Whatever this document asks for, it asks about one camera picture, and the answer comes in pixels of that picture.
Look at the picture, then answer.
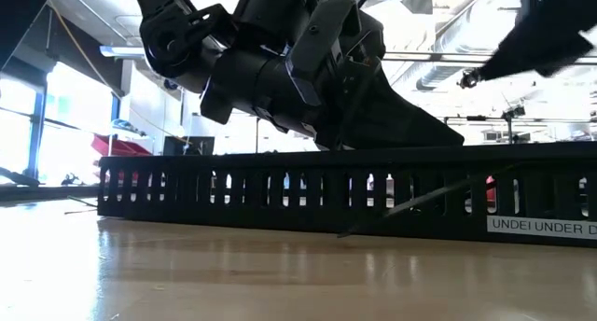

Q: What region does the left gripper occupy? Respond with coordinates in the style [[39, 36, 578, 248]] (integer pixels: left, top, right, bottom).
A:
[[200, 12, 387, 148]]

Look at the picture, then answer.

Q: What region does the black zip tie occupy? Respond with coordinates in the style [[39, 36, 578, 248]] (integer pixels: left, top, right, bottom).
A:
[[338, 164, 519, 239]]

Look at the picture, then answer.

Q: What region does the black slotted cable duct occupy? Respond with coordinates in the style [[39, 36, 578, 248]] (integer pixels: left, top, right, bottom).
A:
[[97, 141, 597, 243]]

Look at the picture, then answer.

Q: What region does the black monitor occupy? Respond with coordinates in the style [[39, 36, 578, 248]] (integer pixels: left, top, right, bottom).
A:
[[162, 135, 216, 157]]

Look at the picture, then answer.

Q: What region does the red bin shelf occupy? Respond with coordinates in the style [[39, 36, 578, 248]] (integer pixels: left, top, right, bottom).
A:
[[90, 133, 153, 157]]

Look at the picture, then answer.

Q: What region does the black hanging camera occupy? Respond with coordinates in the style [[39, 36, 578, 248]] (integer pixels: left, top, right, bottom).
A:
[[459, 67, 481, 90]]

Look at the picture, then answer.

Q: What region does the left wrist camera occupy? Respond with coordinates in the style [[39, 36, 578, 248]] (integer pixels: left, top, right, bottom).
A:
[[285, 0, 363, 108]]

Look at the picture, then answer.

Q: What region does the silver ventilation duct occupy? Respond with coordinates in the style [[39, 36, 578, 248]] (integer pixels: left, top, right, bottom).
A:
[[414, 0, 537, 91]]

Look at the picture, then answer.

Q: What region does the black background station frame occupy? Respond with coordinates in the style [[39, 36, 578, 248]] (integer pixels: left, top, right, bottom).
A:
[[442, 105, 597, 145]]

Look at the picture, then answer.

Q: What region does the small wire coil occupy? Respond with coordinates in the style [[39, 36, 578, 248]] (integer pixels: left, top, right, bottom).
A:
[[60, 171, 86, 187]]

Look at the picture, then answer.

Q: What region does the window frame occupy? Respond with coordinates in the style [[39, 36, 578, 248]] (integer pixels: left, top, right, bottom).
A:
[[0, 62, 122, 187]]

